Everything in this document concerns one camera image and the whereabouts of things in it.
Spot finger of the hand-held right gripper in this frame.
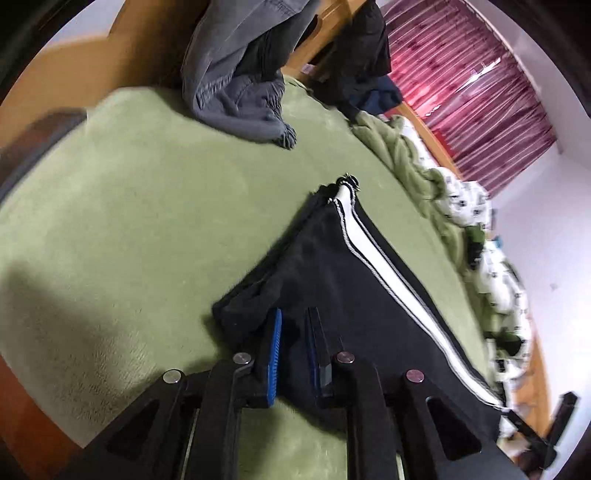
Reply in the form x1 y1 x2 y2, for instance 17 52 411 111
503 391 579 467

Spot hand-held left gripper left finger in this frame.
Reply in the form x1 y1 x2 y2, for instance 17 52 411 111
60 308 283 480

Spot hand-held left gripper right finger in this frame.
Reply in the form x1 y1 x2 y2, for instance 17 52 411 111
305 307 519 480

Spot black pants with white stripe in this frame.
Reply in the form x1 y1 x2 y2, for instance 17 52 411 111
212 173 509 435

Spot green fleece blanket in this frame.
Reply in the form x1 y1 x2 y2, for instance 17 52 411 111
0 76 504 480

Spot white floral quilt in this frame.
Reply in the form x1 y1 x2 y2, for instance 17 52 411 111
397 115 536 384

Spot crumpled light green blanket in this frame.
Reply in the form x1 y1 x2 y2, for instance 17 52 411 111
353 111 467 259

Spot grey garment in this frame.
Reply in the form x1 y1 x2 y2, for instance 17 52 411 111
181 0 324 151

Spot navy blue garment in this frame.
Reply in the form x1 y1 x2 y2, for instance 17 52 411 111
346 76 403 116

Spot black jacket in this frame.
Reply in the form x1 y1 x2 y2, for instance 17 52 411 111
314 0 393 116

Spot red curtain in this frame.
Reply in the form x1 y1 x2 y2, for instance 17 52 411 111
379 0 557 195

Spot wooden bed frame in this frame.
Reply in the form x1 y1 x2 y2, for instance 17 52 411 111
0 0 555 444

